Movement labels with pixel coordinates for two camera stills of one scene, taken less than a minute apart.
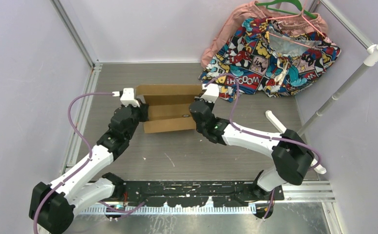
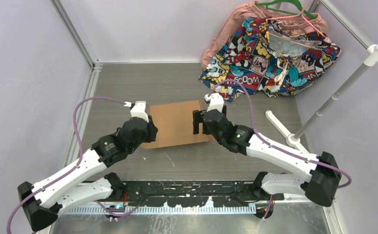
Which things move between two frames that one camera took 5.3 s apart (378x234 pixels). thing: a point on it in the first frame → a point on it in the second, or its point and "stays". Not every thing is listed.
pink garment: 291,20 stays
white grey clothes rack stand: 371,58 stays
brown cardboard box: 168,106 → 175,123
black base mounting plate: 194,193 stays
